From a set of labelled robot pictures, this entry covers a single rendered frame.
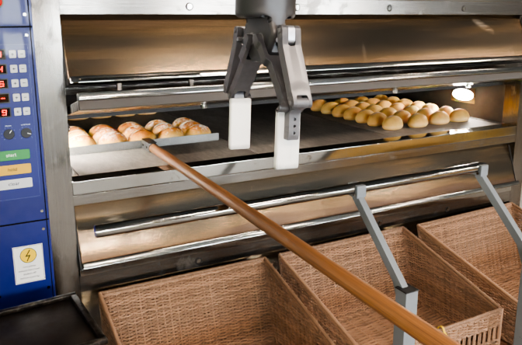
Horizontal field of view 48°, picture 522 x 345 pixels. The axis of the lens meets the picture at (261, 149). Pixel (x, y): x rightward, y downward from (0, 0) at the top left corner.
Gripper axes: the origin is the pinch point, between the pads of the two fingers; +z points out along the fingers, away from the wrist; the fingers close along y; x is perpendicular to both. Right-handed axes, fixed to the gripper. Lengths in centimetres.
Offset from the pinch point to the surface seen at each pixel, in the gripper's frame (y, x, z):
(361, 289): -5.7, 21.8, 25.1
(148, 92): -83, 8, 0
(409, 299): -40, 63, 49
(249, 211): -47, 21, 23
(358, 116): -136, 114, 16
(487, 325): -53, 107, 70
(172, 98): -83, 15, 2
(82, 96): -82, -8, 1
